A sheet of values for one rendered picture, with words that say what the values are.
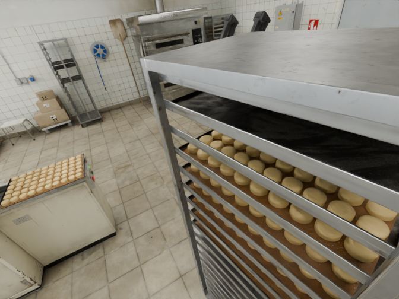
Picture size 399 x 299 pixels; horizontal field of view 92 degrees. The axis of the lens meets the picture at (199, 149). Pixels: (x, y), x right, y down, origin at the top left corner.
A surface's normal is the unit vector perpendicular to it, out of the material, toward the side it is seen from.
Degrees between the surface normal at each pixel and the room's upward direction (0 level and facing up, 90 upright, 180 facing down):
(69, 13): 90
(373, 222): 0
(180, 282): 0
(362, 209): 0
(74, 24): 90
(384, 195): 90
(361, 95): 90
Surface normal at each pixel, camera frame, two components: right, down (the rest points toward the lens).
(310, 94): -0.76, 0.44
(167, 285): -0.11, -0.81
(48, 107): 0.40, 0.50
